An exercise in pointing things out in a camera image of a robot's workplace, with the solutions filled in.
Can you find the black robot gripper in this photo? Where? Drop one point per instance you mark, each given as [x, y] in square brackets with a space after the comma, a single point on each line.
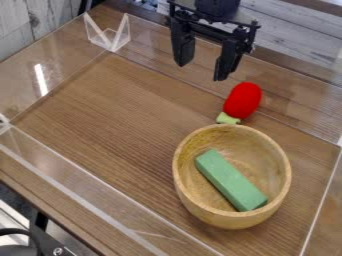
[219, 20]

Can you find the red plush strawberry toy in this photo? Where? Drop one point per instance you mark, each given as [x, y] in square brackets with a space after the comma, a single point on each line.
[240, 104]

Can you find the clear acrylic tray walls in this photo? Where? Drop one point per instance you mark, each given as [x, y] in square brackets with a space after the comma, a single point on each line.
[96, 107]

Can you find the light wooden bowl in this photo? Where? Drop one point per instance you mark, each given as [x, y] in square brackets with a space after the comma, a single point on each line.
[257, 158]

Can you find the green rectangular block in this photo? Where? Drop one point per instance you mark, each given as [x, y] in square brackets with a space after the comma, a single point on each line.
[229, 182]

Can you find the black table leg frame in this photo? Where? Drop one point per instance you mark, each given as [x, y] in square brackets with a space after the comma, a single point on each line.
[49, 246]

